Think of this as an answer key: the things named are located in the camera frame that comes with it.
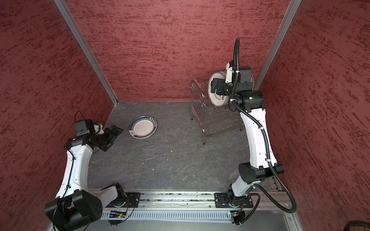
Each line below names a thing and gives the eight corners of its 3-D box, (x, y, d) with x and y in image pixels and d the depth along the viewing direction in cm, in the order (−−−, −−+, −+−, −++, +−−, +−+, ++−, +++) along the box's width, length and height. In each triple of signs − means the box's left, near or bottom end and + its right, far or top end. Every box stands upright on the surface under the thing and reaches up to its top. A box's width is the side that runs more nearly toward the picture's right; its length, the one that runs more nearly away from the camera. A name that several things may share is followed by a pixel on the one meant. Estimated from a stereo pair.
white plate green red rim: (127, 138, 100) (125, 136, 98) (134, 117, 113) (132, 115, 110) (154, 138, 101) (153, 136, 98) (158, 117, 113) (157, 115, 110)
